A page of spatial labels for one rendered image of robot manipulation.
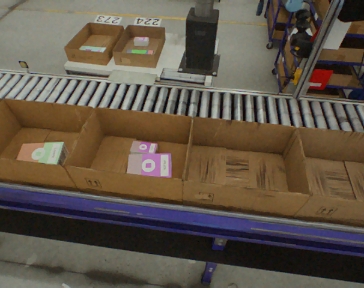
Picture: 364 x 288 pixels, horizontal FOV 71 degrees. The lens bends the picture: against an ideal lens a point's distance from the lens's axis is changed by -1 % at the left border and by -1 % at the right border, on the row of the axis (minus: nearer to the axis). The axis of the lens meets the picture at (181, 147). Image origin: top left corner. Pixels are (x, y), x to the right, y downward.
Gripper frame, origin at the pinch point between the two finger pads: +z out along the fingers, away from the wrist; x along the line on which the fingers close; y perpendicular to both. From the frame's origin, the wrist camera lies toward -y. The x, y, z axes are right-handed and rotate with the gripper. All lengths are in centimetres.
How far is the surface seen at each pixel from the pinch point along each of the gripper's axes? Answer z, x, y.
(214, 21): 2, 52, -19
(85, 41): -4, 149, 15
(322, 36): 15.5, -1.7, -28.7
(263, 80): -35, 1, 131
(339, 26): 10.3, -8.9, -29.4
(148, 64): 18, 94, 4
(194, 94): 39, 60, -3
